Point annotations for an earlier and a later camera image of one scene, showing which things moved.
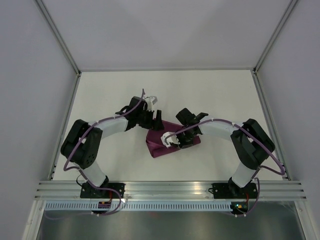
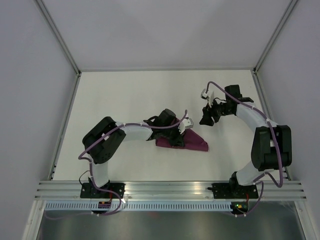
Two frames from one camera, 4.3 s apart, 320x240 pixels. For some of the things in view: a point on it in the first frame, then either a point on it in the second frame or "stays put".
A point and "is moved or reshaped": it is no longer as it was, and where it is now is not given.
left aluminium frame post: (58, 35) stays put
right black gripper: (182, 144) to (208, 112)
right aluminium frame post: (291, 5) stays put
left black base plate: (88, 191) stays put
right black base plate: (233, 191) stays put
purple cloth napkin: (156, 147) is moved or reshaped
